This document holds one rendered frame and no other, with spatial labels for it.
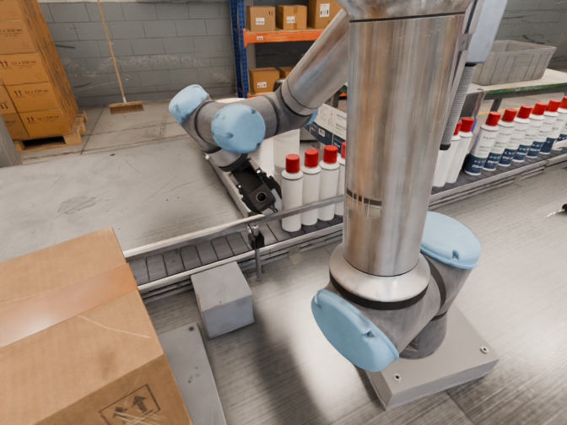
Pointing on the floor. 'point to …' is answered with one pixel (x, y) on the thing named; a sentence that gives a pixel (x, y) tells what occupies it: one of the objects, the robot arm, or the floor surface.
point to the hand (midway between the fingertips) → (278, 214)
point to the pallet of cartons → (35, 81)
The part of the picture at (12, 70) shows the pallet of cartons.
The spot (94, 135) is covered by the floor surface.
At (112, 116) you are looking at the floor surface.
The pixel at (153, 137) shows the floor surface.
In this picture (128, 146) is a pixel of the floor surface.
